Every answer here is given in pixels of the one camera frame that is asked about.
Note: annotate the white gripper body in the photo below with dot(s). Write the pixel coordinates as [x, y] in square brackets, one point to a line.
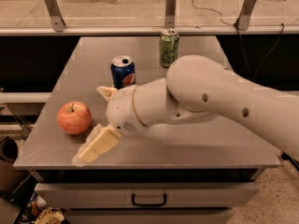
[121, 110]

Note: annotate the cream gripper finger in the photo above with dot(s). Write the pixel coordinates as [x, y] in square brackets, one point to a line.
[101, 140]
[106, 92]

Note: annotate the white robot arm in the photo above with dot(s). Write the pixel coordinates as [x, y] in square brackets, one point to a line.
[194, 88]

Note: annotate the red apple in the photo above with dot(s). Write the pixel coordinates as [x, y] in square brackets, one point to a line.
[74, 117]

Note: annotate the blue Pepsi can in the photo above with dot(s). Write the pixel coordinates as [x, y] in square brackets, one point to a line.
[123, 71]

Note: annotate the green soda can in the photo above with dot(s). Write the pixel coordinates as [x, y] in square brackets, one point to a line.
[169, 39]

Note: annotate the lower grey drawer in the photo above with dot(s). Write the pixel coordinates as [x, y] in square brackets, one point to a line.
[149, 216]

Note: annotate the crumpled snack bag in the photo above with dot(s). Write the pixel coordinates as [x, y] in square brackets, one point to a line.
[51, 216]

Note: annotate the dark bin at left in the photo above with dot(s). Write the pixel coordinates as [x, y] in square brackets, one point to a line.
[8, 150]

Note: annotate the black bar on floor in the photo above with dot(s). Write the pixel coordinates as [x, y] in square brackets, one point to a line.
[295, 163]

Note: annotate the grey drawer with black handle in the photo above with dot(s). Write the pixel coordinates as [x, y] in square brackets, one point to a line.
[146, 195]

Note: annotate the left metal bracket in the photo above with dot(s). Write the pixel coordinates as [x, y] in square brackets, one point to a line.
[56, 18]

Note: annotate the metal bracket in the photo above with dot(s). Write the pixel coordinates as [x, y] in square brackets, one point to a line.
[170, 13]
[56, 18]
[242, 22]

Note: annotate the middle metal bracket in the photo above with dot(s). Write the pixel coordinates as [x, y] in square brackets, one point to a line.
[170, 13]

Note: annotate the right metal bracket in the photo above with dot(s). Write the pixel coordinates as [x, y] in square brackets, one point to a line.
[242, 22]

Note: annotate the glass barrier rail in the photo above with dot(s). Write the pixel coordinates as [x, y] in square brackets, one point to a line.
[188, 30]

